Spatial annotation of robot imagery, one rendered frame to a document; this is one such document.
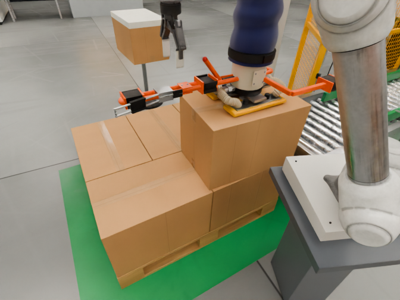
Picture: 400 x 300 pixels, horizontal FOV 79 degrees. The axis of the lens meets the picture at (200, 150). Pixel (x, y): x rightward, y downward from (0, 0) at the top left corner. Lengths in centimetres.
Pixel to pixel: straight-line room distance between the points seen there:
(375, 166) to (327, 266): 40
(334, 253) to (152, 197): 85
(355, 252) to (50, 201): 203
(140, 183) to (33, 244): 95
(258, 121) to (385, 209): 64
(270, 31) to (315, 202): 73
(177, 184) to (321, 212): 74
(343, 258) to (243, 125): 65
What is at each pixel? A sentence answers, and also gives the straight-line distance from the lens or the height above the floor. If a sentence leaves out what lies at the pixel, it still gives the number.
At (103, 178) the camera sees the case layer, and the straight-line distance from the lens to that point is 150.
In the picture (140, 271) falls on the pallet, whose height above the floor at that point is 10.
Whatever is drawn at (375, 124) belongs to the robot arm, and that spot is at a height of 126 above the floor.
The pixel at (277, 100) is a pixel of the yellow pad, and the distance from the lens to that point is 136.
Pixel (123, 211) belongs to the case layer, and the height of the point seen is 54.
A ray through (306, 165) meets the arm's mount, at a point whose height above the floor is 83.
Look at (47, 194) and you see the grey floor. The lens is 235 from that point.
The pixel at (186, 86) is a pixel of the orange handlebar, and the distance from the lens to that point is 112.
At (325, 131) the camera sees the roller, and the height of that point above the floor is 54.
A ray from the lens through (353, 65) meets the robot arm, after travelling 64.
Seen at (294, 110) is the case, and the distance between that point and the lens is 136.
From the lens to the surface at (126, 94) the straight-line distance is 105.
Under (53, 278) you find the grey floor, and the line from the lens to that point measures 189.
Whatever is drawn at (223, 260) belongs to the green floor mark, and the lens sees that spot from 176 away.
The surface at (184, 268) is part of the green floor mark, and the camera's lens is 172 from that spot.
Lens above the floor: 157
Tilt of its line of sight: 39 degrees down
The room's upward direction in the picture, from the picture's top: 2 degrees clockwise
